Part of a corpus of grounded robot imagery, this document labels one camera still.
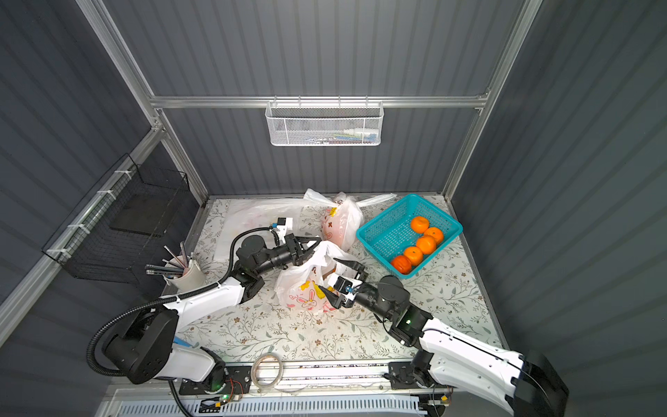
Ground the clear plastic bag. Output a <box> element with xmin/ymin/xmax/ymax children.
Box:
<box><xmin>274</xmin><ymin>241</ymin><xmax>358</xmax><ymax>314</ymax></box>

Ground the cartoon printed plastic bag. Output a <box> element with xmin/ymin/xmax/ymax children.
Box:
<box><xmin>303</xmin><ymin>189</ymin><xmax>396</xmax><ymax>251</ymax></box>

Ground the teal plastic basket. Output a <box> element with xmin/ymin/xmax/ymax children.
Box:
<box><xmin>356</xmin><ymin>194</ymin><xmax>463</xmax><ymax>280</ymax></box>

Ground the white plastic bag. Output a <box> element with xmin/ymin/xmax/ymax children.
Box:
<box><xmin>213</xmin><ymin>198</ymin><xmax>307</xmax><ymax>262</ymax></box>

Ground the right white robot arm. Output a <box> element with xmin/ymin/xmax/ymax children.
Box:
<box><xmin>321</xmin><ymin>258</ymin><xmax>570</xmax><ymax>416</ymax></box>

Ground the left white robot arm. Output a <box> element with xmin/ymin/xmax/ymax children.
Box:
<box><xmin>86</xmin><ymin>228</ymin><xmax>321</xmax><ymax>392</ymax></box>

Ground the orange mandarin left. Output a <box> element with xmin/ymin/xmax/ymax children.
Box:
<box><xmin>391</xmin><ymin>255</ymin><xmax>413</xmax><ymax>276</ymax></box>

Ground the orange mandarin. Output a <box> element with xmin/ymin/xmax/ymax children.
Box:
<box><xmin>410</xmin><ymin>216</ymin><xmax>430</xmax><ymax>234</ymax></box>
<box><xmin>403</xmin><ymin>246</ymin><xmax>424</xmax><ymax>267</ymax></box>
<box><xmin>391</xmin><ymin>255</ymin><xmax>413</xmax><ymax>276</ymax></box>
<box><xmin>415</xmin><ymin>236</ymin><xmax>438</xmax><ymax>256</ymax></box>
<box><xmin>423</xmin><ymin>227</ymin><xmax>445</xmax><ymax>245</ymax></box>

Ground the orange mandarin front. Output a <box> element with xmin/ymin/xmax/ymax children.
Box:
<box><xmin>403</xmin><ymin>246</ymin><xmax>424</xmax><ymax>267</ymax></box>

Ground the orange mandarin centre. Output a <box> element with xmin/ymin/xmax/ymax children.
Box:
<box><xmin>415</xmin><ymin>236</ymin><xmax>438</xmax><ymax>256</ymax></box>

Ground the orange mandarin top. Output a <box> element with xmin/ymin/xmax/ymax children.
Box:
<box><xmin>410</xmin><ymin>216</ymin><xmax>430</xmax><ymax>234</ymax></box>

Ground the orange mandarin right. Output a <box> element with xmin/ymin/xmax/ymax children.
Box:
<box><xmin>423</xmin><ymin>227</ymin><xmax>445</xmax><ymax>245</ymax></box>

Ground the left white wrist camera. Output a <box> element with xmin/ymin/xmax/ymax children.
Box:
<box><xmin>270</xmin><ymin>217</ymin><xmax>294</xmax><ymax>245</ymax></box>

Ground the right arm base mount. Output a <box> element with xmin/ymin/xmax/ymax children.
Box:
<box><xmin>382</xmin><ymin>361</ymin><xmax>451</xmax><ymax>390</ymax></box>

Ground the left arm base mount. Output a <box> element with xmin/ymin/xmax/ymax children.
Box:
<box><xmin>178</xmin><ymin>366</ymin><xmax>252</xmax><ymax>396</ymax></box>

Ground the white wire wall basket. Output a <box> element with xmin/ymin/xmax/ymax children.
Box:
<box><xmin>265</xmin><ymin>99</ymin><xmax>385</xmax><ymax>147</ymax></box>

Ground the black wire wall basket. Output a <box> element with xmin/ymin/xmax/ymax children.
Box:
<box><xmin>42</xmin><ymin>158</ymin><xmax>195</xmax><ymax>291</ymax></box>

